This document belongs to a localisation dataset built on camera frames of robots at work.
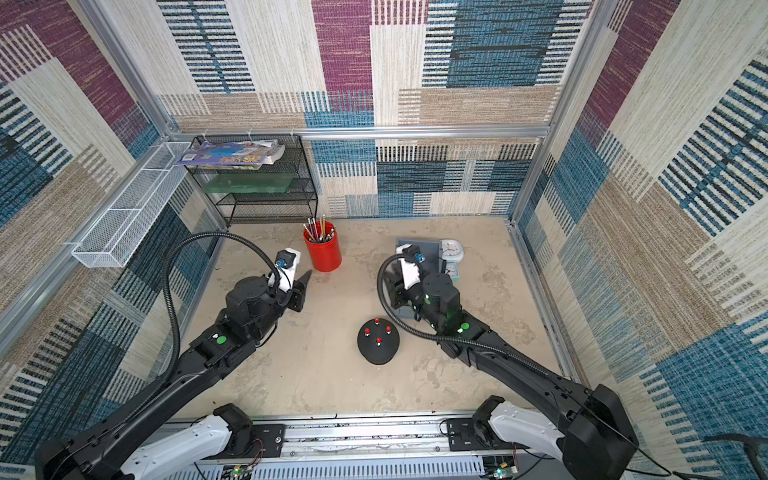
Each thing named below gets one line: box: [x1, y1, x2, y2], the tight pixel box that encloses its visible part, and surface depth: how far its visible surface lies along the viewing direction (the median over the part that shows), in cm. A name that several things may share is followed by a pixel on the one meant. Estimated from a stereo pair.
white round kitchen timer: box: [441, 238, 464, 263], surface depth 110 cm
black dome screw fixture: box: [357, 318, 400, 365], surface depth 83 cm
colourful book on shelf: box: [177, 139, 285, 170], surface depth 83 cm
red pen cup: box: [303, 221, 342, 273], surface depth 101 cm
